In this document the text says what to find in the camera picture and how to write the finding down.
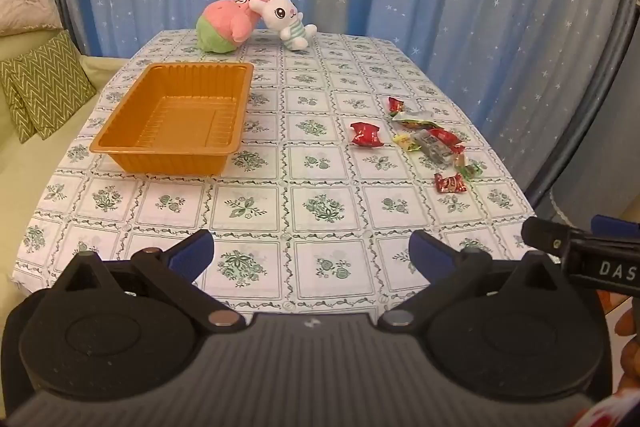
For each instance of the yellow candy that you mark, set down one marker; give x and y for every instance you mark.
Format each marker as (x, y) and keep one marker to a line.
(406, 142)

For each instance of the silver green snack packet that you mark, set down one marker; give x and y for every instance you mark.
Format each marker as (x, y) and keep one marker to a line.
(412, 120)

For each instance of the green chevron pillow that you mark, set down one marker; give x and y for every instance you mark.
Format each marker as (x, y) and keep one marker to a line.
(55, 82)
(12, 102)

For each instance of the small red candy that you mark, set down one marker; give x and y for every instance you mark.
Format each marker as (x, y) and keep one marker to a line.
(395, 105)

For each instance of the red white printed cloth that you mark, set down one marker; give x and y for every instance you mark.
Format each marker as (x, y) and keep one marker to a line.
(607, 412)

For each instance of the white lace cover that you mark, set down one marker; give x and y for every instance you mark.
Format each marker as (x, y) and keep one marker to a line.
(565, 207)

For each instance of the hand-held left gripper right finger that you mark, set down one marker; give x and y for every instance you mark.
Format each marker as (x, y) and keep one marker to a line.
(425, 253)

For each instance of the transparent grey snack packet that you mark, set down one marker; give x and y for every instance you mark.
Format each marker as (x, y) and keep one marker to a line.
(435, 154)

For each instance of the plain red snack packet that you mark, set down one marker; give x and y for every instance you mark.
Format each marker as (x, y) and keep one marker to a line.
(366, 134)

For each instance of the person's right hand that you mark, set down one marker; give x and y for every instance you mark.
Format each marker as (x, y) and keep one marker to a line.
(631, 359)

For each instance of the red cartoon face snack packet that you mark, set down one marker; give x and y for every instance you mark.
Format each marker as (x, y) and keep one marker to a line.
(450, 183)

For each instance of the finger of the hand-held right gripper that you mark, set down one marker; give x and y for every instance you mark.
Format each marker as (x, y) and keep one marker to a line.
(617, 227)
(542, 234)

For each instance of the pink starfish plush toy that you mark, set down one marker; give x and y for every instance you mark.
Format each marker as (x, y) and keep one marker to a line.
(225, 22)

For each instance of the long red snack packet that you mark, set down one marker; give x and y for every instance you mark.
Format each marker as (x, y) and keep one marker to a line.
(446, 137)

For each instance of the white rabbit plush toy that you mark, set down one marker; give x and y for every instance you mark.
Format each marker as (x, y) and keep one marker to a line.
(280, 14)

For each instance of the green red candy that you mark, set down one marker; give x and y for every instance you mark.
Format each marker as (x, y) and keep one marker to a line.
(467, 169)

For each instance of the orange plastic tray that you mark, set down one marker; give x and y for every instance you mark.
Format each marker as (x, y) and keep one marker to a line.
(175, 117)

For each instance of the light green sofa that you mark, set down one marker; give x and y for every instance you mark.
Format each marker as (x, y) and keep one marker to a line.
(45, 167)

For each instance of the beige pillow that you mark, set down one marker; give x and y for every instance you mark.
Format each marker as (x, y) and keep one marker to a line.
(25, 7)

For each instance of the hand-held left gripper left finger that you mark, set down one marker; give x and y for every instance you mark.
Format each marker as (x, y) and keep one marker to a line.
(192, 253)

